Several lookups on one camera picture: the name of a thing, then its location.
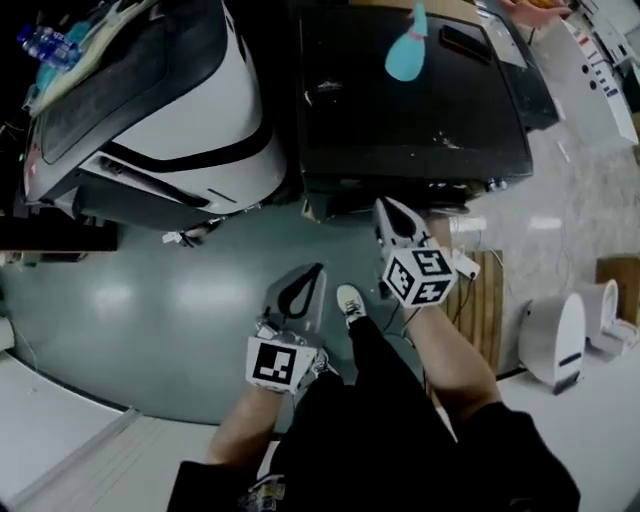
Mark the person's black trousers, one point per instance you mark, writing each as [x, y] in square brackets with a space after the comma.
[380, 375]

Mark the person's right forearm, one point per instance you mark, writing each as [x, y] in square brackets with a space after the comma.
[450, 365]

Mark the white rounded appliance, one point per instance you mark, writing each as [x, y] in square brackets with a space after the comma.
[550, 335]

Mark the person's patterned shoe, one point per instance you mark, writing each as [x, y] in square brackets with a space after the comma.
[320, 365]

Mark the white paper scrap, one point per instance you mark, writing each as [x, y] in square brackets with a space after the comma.
[171, 238]

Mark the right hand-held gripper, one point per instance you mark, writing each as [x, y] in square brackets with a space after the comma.
[417, 277]

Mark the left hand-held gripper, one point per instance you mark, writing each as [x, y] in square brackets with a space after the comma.
[272, 367]

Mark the person's left forearm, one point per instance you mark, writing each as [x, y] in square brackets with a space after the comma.
[250, 425]

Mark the brown cardboard box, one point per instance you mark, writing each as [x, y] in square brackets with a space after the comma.
[622, 267]

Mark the white adapter block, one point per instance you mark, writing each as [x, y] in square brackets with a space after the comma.
[467, 265]

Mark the wooden slatted board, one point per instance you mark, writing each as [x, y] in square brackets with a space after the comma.
[480, 310]

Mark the black washing machine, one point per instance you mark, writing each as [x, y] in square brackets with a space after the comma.
[400, 125]

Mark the person's white shoe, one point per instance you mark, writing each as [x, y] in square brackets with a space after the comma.
[351, 302]

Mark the white and grey washing machine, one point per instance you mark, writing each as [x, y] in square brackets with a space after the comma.
[200, 115]

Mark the dark low cabinet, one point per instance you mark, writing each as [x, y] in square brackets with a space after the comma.
[55, 235]

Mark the person's black shirt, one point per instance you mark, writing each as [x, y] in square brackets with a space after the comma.
[425, 470]

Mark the pack of clear water bottles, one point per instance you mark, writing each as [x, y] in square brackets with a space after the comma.
[47, 45]

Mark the teal detergent bottle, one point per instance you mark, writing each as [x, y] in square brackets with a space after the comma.
[407, 55]

